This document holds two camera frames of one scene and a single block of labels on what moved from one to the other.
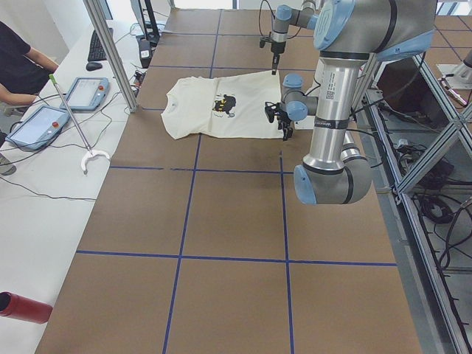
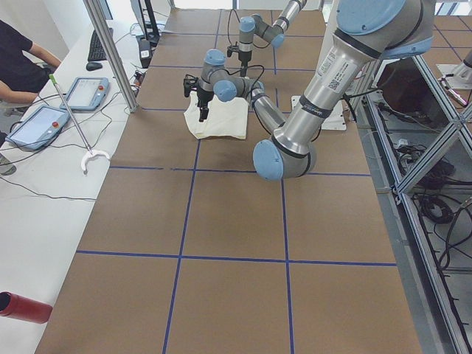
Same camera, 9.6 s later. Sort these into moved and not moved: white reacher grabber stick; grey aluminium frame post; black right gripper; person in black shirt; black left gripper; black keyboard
Moved: black right gripper; black left gripper
Not moved: grey aluminium frame post; black keyboard; white reacher grabber stick; person in black shirt
